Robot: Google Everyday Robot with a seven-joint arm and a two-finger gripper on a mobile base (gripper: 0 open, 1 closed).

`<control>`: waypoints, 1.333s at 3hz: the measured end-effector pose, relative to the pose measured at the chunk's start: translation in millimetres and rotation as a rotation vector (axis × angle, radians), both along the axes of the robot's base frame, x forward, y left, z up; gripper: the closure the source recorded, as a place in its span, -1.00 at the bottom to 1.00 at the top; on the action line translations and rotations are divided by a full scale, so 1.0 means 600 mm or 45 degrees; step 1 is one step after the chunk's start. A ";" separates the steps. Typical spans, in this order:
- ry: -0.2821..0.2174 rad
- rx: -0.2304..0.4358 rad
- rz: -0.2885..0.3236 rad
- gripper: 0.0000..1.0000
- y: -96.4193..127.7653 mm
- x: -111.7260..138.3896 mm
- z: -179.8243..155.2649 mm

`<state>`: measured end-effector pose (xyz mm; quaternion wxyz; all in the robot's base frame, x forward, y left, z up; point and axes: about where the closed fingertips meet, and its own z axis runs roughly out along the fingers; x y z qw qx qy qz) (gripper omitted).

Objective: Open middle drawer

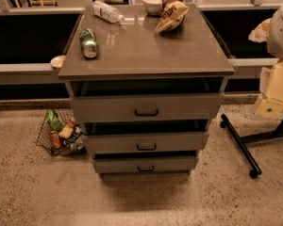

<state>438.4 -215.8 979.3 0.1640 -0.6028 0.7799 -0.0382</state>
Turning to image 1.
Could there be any grey drawer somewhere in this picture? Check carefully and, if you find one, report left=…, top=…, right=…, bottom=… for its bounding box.
left=71, top=94, right=223, bottom=122
left=92, top=156, right=198, bottom=174
left=83, top=132, right=208, bottom=157

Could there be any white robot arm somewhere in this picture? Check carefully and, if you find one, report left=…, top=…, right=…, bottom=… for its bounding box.
left=248, top=5, right=283, bottom=120

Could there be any grey drawer cabinet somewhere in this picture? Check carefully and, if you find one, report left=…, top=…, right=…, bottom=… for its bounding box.
left=58, top=3, right=236, bottom=179

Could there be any grey bottom drawer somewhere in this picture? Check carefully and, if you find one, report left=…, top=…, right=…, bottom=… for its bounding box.
left=92, top=156, right=198, bottom=174

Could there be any grey top drawer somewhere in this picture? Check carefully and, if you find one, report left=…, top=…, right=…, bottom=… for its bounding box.
left=71, top=94, right=223, bottom=122

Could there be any dark blue snack bag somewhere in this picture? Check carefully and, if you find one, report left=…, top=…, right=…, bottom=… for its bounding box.
left=64, top=126, right=84, bottom=152

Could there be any green soda can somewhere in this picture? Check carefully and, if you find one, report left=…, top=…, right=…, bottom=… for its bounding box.
left=79, top=28, right=99, bottom=58

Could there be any yellow packet in basket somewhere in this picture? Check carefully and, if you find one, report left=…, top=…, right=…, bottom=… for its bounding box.
left=58, top=125, right=73, bottom=138

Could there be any green chip bag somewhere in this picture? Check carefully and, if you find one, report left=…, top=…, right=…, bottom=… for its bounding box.
left=45, top=109, right=63, bottom=132

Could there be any small round beige disc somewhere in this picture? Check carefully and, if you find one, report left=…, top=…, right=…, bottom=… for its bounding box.
left=50, top=55, right=66, bottom=69

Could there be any yellow chip bag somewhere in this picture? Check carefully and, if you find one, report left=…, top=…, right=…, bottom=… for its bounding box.
left=155, top=1, right=189, bottom=34

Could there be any clear plastic water bottle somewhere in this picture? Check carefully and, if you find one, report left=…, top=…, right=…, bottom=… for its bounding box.
left=92, top=1, right=125, bottom=24

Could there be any white bowl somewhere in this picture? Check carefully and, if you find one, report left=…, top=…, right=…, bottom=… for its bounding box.
left=142, top=0, right=162, bottom=15

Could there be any black wheeled stand base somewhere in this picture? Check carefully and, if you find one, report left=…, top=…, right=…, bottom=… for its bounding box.
left=220, top=114, right=283, bottom=179

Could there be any black wire basket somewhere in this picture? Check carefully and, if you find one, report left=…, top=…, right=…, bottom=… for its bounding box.
left=36, top=109, right=87, bottom=156

